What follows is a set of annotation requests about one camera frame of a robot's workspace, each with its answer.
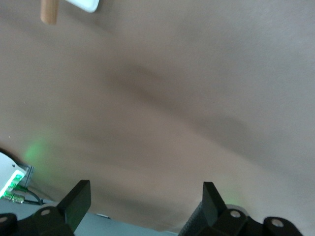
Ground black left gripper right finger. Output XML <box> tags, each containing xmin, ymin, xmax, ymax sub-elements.
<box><xmin>177</xmin><ymin>181</ymin><xmax>302</xmax><ymax>236</ymax></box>

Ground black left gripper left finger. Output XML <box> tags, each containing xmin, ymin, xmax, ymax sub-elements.
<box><xmin>0</xmin><ymin>180</ymin><xmax>92</xmax><ymax>236</ymax></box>

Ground white rack with wooden rods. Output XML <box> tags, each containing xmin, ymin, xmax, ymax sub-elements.
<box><xmin>40</xmin><ymin>0</ymin><xmax>101</xmax><ymax>26</ymax></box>

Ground thin dark base cable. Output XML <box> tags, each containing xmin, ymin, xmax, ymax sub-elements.
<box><xmin>14</xmin><ymin>188</ymin><xmax>45</xmax><ymax>205</ymax></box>

